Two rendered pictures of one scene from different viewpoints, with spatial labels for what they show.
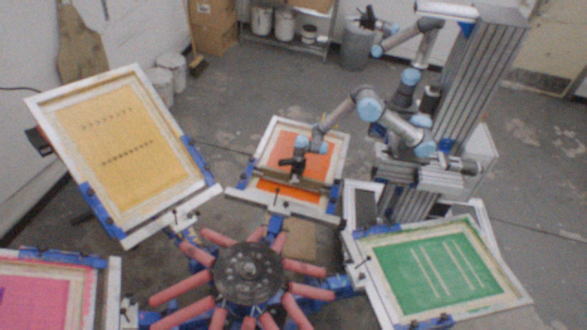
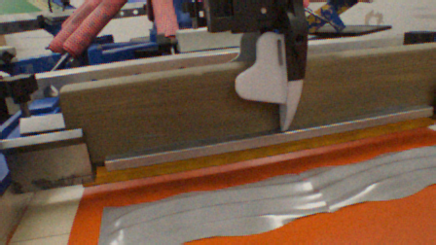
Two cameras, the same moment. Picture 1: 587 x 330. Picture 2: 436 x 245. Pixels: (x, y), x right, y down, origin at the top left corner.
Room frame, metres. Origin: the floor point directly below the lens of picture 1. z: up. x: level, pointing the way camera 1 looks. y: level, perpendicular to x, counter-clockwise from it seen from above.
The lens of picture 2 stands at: (1.99, -0.18, 1.11)
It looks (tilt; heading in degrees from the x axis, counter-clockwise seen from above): 20 degrees down; 161
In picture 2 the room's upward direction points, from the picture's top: 5 degrees counter-clockwise
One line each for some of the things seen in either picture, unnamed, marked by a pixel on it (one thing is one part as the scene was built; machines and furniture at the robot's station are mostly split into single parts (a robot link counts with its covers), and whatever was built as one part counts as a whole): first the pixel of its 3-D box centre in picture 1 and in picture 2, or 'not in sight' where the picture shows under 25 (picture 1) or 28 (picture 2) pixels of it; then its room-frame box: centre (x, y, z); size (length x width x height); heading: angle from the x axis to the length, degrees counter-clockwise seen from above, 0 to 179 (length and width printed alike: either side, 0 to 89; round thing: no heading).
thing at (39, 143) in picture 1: (41, 138); not in sight; (1.68, 1.52, 1.06); 0.24 x 0.12 x 0.09; 52
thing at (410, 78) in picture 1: (409, 80); not in sight; (2.39, -0.70, 1.42); 0.13 x 0.12 x 0.14; 155
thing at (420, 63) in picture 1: (426, 45); not in sight; (2.50, -0.76, 1.63); 0.15 x 0.12 x 0.55; 155
